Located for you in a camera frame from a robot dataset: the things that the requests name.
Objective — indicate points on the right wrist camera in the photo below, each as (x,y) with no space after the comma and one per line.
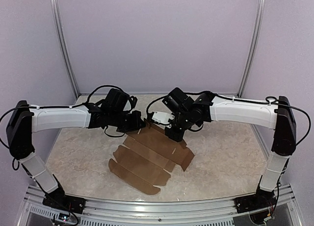
(162,118)

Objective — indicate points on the small circuit board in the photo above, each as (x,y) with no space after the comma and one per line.
(61,217)

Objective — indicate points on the left aluminium corner post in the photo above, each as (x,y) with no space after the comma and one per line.
(63,47)

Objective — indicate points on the right aluminium corner post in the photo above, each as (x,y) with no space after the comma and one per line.
(252,48)

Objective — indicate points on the front aluminium frame rail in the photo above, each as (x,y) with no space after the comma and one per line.
(102,212)

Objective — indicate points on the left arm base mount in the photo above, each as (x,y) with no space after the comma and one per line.
(59,200)

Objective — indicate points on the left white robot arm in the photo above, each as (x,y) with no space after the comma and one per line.
(27,119)

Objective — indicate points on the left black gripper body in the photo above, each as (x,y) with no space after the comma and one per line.
(125,124)

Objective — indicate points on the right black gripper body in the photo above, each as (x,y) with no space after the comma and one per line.
(183,122)

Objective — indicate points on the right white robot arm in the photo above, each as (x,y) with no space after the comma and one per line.
(210,107)

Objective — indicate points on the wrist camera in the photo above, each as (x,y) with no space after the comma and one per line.
(132,101)
(162,118)

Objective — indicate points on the brown cardboard box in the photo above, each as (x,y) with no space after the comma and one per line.
(147,157)

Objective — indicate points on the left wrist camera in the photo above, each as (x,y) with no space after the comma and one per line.
(132,101)

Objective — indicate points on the aluminium corner post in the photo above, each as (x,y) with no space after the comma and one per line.
(63,47)
(252,48)

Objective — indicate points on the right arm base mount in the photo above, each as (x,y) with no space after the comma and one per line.
(258,200)

